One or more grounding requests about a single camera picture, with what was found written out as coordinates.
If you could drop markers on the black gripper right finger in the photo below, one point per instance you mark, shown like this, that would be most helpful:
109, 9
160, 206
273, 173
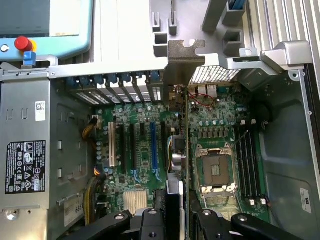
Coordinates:
207, 225

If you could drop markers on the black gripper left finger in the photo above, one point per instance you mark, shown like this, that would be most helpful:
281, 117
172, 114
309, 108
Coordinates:
150, 225

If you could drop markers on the silver chipset heat sink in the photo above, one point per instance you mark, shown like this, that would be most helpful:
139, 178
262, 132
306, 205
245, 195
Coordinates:
135, 200

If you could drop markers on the green motherboard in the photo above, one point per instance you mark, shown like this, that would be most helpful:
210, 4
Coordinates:
145, 155

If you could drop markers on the black ram slot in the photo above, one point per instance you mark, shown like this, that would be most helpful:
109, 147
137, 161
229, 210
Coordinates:
251, 160
257, 160
245, 160
240, 160

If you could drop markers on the blue expansion slot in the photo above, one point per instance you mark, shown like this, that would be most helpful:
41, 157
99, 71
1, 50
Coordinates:
154, 147

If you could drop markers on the long black expansion slot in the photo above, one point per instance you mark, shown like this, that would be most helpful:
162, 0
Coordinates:
164, 145
123, 150
133, 147

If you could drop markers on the white expansion slot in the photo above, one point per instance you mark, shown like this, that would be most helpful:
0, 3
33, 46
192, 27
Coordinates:
112, 145

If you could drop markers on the cpu socket locking lever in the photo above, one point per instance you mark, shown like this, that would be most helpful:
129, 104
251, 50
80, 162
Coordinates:
241, 138

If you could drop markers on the short black expansion slot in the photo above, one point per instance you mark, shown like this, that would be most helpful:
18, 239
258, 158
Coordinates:
142, 130

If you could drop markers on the grey metal pc case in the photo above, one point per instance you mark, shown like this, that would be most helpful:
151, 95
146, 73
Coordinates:
287, 155

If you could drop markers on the black power supply label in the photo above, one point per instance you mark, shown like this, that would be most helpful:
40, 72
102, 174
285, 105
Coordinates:
25, 167

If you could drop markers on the grey power supply unit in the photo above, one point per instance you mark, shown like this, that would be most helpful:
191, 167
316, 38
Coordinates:
22, 125

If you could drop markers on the grey parts rack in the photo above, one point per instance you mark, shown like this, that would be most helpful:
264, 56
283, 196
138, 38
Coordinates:
162, 42

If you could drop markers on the blue plastic clip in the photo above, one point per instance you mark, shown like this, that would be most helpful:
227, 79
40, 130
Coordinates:
29, 58

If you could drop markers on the red emergency stop button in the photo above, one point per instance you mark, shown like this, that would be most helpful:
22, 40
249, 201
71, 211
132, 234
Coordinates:
23, 43

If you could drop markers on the blue part in rack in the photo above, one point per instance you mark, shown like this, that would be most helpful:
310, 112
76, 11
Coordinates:
236, 5

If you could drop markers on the teach pendant with blue rim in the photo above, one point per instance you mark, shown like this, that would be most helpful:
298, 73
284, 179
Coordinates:
37, 17

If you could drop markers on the cpu socket with metal frame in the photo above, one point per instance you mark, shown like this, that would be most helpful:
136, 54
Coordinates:
216, 170

